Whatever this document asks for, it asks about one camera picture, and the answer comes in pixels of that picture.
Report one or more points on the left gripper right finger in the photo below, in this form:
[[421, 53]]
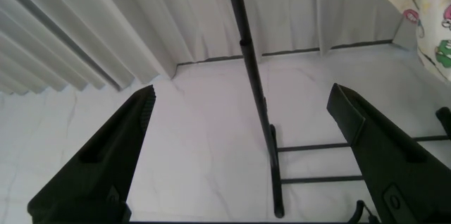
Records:
[[398, 167]]

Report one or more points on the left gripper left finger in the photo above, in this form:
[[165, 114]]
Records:
[[95, 185]]

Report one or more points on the cream printed garment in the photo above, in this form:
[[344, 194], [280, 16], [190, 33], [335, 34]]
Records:
[[433, 23]]

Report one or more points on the black clothes rack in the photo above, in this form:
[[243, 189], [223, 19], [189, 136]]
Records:
[[254, 76]]

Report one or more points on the white curtain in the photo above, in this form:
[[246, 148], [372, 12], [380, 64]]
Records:
[[141, 12]]

